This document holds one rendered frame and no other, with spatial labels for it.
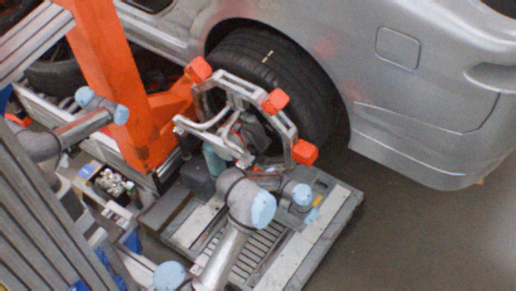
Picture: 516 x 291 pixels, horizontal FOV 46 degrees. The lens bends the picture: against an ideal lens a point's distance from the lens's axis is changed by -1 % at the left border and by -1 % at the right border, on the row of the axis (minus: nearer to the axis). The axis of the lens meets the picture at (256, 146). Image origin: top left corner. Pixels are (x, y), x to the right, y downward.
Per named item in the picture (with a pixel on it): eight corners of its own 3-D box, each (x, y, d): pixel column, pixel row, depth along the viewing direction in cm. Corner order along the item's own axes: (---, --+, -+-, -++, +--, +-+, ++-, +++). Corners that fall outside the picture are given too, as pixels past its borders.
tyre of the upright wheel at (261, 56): (368, 113, 265) (261, 2, 254) (339, 151, 255) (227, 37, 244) (296, 145, 324) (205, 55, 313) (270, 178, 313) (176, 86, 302)
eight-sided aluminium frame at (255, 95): (301, 178, 289) (297, 104, 245) (293, 188, 286) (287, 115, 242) (210, 130, 311) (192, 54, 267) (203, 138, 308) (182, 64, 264)
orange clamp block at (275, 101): (281, 105, 255) (290, 98, 247) (270, 117, 251) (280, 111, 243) (269, 93, 254) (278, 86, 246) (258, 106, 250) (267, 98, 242)
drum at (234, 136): (263, 133, 281) (260, 115, 269) (235, 167, 272) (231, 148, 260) (238, 122, 286) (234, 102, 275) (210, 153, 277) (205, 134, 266)
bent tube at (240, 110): (274, 127, 258) (272, 111, 249) (246, 159, 249) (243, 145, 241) (240, 110, 265) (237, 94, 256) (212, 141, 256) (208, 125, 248)
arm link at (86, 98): (102, 91, 235) (113, 105, 245) (80, 82, 239) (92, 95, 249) (90, 108, 233) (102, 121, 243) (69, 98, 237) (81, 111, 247)
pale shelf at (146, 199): (155, 200, 308) (153, 196, 305) (133, 225, 301) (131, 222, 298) (94, 162, 325) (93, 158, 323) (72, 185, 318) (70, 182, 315)
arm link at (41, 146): (32, 150, 197) (132, 99, 235) (8, 138, 201) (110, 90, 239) (34, 180, 203) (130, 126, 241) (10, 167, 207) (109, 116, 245)
